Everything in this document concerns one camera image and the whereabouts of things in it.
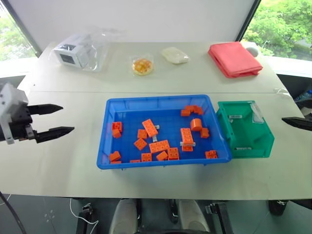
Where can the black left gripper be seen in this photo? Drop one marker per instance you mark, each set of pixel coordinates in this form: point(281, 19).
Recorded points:
point(22, 124)

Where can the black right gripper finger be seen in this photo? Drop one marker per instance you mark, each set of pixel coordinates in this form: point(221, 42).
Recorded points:
point(299, 123)

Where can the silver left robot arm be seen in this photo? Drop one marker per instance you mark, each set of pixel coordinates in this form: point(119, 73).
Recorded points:
point(2, 131)

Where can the green plastic bin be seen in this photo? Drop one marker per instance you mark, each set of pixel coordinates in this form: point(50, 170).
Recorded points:
point(243, 132)

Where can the white box in plastic bag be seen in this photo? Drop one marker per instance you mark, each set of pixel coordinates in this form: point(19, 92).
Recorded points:
point(73, 54)

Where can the blue patterned object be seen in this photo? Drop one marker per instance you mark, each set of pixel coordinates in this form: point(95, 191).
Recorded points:
point(304, 96)

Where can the orange square building block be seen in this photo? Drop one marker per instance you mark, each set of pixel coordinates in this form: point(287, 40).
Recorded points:
point(140, 143)
point(116, 134)
point(185, 113)
point(211, 154)
point(115, 156)
point(204, 133)
point(142, 134)
point(173, 153)
point(146, 157)
point(162, 156)
point(117, 125)

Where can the black caster wheel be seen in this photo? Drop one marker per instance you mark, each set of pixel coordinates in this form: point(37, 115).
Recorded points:
point(278, 207)

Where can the red folded cloth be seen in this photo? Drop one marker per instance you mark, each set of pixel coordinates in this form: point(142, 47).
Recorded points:
point(235, 59)

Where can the orange cylinder building block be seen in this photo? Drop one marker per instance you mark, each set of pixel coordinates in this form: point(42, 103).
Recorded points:
point(196, 124)

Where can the orange arch building block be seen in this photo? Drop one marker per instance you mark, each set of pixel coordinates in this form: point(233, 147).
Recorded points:
point(195, 109)

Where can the packaged orange yellow food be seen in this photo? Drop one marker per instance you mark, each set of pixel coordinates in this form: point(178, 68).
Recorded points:
point(142, 65)

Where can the grey rounded robot shape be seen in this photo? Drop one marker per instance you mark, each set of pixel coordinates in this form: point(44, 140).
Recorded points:
point(193, 217)
point(122, 217)

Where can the blue plastic tray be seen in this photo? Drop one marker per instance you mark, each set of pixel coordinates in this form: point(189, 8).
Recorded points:
point(170, 122)

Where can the white filled plastic bag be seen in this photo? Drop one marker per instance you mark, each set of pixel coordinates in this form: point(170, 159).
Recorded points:
point(175, 55)

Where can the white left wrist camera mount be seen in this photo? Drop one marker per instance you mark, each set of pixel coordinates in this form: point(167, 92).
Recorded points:
point(7, 102)

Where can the black window frame post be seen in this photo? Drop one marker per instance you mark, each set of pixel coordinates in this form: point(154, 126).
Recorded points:
point(23, 26)
point(247, 19)

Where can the black metal stand frame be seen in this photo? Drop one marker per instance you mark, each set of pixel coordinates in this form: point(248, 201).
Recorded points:
point(221, 217)
point(85, 219)

